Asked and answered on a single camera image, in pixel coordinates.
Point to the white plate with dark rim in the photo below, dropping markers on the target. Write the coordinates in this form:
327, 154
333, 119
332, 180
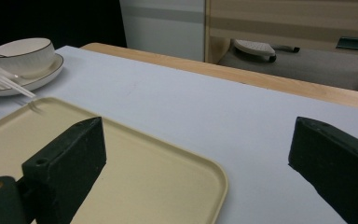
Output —
48, 71

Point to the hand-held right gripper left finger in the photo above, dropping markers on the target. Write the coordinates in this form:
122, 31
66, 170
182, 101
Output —
65, 161

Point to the white ribbed bowl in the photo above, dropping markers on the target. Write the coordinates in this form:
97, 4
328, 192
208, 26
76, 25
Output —
26, 57

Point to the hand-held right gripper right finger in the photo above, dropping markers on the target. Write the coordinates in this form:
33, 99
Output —
335, 161

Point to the white chopsticks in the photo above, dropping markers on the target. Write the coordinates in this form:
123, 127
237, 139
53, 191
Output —
6, 82

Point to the beige plastic tray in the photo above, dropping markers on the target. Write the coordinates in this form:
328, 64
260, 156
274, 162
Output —
143, 183

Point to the wooden cabinet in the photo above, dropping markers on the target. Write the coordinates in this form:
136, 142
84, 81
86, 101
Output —
292, 21

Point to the dark green tray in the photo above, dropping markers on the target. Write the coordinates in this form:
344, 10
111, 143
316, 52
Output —
356, 43

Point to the white clothes iron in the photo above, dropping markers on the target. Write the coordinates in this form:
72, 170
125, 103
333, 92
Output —
254, 48

